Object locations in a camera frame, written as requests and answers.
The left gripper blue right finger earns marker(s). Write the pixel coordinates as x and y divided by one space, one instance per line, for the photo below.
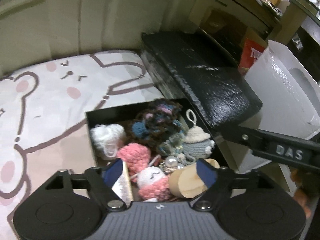
218 182

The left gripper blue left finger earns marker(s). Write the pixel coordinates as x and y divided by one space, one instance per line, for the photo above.
100 181

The oval wooden box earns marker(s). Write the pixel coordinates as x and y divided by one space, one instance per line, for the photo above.
185 183

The grey crocheted mouse toy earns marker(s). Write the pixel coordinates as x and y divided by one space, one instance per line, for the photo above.
197 144

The white fluffy yarn ball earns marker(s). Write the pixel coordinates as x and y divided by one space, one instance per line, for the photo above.
107 140

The pink crocheted ball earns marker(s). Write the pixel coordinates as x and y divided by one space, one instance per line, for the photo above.
136 157

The pink white crocheted doll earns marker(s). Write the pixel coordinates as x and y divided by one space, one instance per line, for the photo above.
153 183

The dark crocheted scrunchie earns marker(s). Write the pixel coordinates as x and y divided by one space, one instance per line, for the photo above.
155 124

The black shallow cardboard box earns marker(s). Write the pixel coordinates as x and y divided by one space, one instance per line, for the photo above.
159 152

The cartoon bear bed sheet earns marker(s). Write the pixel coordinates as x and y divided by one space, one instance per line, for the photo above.
43 117

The red printed box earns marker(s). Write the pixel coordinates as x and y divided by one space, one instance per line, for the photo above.
250 53

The black bubble-wrapped package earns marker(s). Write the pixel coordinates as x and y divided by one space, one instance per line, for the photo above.
195 67

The white cabinet row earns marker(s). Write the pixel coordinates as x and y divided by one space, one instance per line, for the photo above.
34 31

